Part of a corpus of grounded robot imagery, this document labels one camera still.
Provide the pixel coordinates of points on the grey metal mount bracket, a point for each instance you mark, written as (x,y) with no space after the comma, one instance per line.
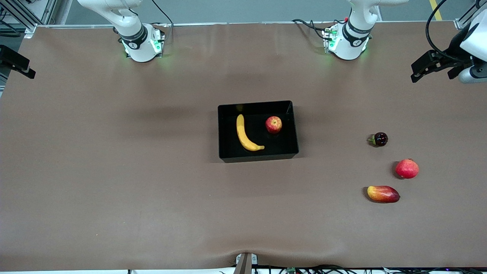
(245,264)

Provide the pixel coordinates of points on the black plastic box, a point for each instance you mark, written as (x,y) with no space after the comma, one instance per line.
(258,154)

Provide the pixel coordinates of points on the dark purple mangosteen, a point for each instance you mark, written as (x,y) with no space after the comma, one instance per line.
(380,139)

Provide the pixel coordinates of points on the small red yellow apple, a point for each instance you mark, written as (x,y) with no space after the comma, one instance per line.
(274,125)

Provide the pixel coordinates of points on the red round apple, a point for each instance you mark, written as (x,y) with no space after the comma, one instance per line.
(407,169)

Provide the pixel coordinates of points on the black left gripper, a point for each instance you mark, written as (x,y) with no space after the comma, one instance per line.
(452,54)

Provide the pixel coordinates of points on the red yellow mango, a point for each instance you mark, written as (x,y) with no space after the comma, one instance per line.
(383,194)

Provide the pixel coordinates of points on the yellow banana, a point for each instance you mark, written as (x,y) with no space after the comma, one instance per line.
(243,139)

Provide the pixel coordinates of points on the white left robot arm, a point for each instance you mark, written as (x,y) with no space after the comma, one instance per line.
(352,42)

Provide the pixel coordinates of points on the small green connector board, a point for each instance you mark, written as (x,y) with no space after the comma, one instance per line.
(291,270)

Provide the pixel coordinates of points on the aluminium frame profile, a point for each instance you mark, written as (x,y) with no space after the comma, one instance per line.
(23,13)
(468,19)

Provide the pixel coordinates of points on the brown table mat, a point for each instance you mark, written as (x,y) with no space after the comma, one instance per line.
(152,209)

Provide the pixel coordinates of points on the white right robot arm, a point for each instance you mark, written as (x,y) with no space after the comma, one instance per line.
(140,45)

